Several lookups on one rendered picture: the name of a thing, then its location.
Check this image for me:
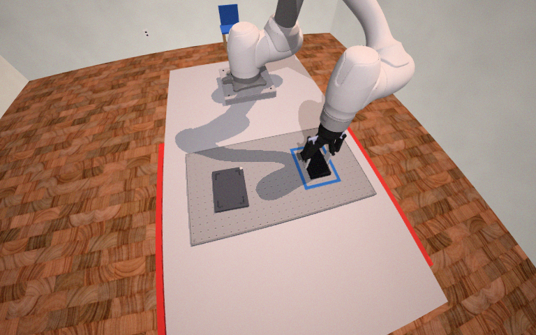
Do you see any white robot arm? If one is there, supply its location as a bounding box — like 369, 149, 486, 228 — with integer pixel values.
222, 0, 415, 133

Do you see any black well plate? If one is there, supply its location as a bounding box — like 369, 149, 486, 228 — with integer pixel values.
307, 149, 331, 179

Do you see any blue tape rectangle outline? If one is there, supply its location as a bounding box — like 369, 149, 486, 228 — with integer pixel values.
290, 146, 341, 190

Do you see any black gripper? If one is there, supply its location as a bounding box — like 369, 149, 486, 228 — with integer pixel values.
301, 122, 347, 169

